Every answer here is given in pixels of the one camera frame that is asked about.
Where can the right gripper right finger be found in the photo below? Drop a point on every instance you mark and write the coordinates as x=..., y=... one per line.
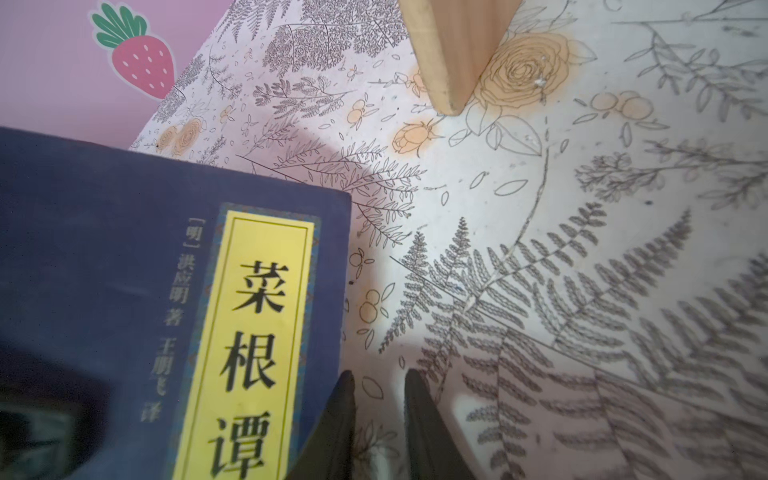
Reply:
x=432, y=452

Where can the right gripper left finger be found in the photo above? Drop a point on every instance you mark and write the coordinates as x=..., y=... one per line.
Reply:
x=327, y=453

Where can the dark purple book left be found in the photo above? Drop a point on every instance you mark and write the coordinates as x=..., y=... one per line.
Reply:
x=162, y=319

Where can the wooden two-tier shelf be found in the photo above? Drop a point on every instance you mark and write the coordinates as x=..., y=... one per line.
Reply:
x=453, y=41

